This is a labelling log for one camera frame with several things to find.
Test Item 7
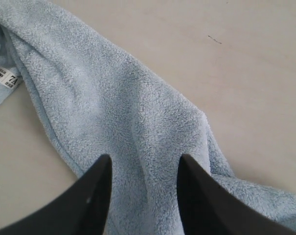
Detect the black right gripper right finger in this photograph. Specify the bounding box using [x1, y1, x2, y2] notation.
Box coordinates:
[177, 154, 296, 235]

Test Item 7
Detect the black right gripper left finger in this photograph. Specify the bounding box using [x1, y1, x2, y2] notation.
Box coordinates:
[0, 154, 112, 235]

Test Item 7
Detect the light blue terry towel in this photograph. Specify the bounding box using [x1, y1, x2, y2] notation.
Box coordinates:
[0, 0, 296, 235]

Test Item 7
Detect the white care label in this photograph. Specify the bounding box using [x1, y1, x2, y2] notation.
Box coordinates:
[0, 66, 22, 89]

